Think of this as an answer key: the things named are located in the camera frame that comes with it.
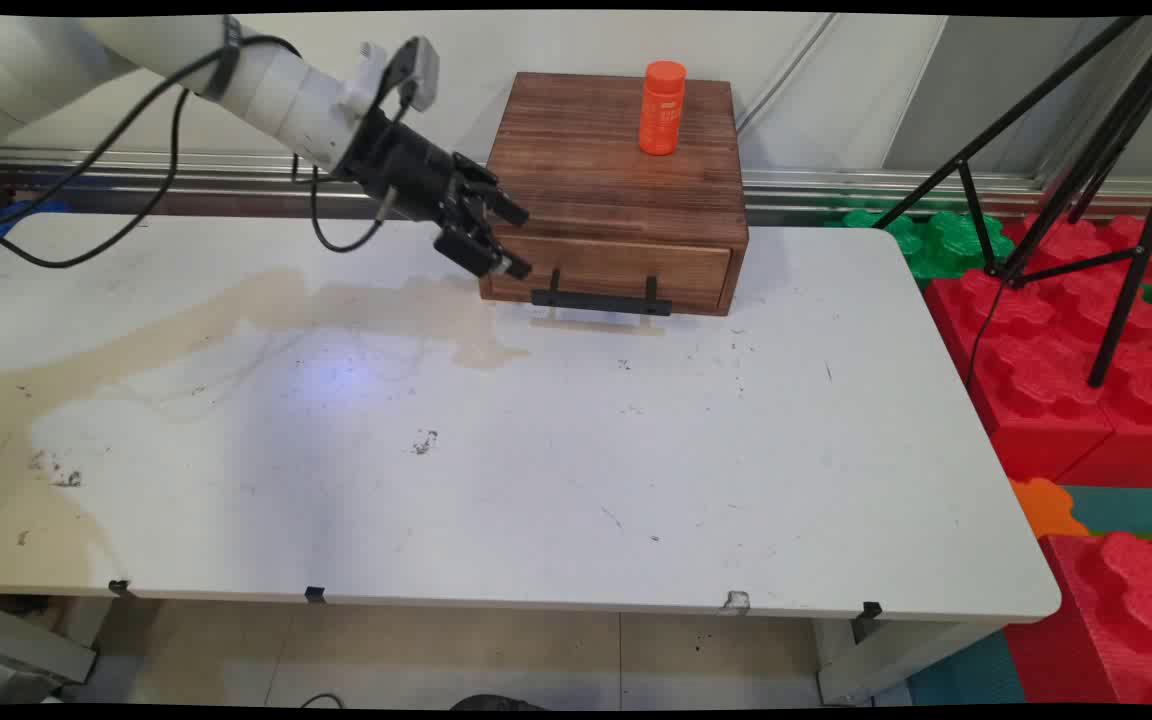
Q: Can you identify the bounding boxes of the white table leg frame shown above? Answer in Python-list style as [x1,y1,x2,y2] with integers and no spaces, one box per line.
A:
[814,616,1005,707]

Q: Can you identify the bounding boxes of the large green foam block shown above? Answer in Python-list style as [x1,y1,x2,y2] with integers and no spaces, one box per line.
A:
[825,207,1018,284]

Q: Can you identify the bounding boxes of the large red foam block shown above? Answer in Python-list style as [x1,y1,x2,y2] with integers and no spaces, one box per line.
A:
[923,213,1152,489]

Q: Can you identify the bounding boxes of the grey wall conduit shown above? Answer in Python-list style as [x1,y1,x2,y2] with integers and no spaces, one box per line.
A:
[734,14,839,133]

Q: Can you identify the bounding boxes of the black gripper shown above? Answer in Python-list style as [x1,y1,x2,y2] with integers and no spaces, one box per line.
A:
[340,104,535,282]

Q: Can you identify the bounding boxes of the grey table leg frame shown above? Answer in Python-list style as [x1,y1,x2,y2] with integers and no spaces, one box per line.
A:
[0,594,99,705]

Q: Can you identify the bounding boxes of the orange foam piece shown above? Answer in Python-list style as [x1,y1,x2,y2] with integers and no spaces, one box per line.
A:
[1010,477,1093,542]

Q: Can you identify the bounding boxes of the dark wooden drawer cabinet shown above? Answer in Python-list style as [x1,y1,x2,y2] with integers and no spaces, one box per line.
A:
[479,72,750,317]

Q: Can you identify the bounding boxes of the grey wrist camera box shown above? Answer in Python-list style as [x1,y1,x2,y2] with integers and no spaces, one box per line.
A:
[384,36,441,113]

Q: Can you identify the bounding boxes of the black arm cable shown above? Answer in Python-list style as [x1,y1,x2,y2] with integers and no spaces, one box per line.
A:
[0,18,419,269]

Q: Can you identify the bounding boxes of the wooden drawer with black handle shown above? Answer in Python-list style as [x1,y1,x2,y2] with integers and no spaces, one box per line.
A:
[483,234,735,318]

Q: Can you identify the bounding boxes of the teal foam floor mat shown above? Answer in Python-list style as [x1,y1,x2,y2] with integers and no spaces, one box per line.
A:
[908,470,1152,707]

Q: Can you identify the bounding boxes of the aluminium wall rail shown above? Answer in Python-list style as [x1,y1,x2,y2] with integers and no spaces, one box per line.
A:
[0,146,1152,225]

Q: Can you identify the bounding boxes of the orange plastic bottle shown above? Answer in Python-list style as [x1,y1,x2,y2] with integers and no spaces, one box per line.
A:
[639,61,688,158]

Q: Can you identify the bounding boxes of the blue object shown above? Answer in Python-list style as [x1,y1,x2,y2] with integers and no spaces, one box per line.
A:
[0,198,73,274]

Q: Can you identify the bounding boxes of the black tripod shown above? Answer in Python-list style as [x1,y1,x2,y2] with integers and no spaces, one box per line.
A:
[871,14,1152,390]

